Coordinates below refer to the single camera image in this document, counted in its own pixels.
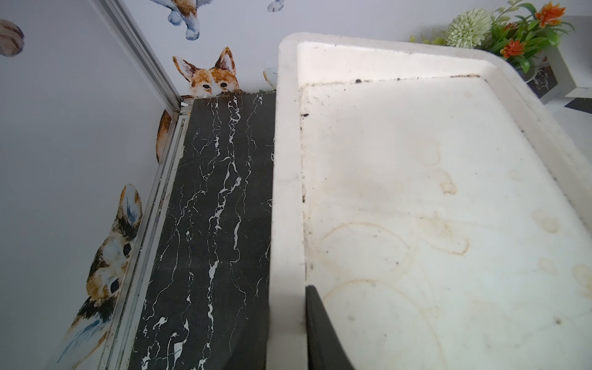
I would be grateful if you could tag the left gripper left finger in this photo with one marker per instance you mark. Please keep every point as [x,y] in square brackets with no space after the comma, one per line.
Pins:
[251,349]

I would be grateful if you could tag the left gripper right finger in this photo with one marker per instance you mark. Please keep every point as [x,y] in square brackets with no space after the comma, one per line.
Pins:
[325,351]

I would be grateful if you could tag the white three-drawer cabinet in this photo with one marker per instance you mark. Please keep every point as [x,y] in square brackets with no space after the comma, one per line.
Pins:
[441,212]

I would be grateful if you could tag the potted plant red white flowers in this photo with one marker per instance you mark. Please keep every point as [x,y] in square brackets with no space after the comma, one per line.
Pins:
[519,33]

